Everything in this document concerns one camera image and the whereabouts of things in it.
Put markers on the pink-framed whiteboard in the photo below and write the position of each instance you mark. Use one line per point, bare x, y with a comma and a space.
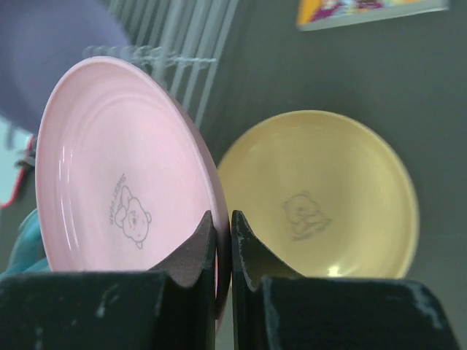
16, 143

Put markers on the light blue headphones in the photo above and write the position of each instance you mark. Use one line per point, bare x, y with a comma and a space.
28, 254

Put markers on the yellow plate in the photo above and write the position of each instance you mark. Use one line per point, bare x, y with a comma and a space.
325, 194

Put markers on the white wire dish rack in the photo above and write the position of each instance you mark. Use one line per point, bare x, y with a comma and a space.
178, 43

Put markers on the purple plate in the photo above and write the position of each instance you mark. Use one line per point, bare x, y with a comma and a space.
40, 42

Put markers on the Roald Dahl book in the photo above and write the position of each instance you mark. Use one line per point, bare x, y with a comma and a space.
322, 14

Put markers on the pink plate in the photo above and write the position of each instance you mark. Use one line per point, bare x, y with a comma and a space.
122, 174

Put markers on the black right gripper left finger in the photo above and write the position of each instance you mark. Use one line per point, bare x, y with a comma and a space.
171, 306

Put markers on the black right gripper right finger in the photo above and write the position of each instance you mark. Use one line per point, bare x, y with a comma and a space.
274, 307

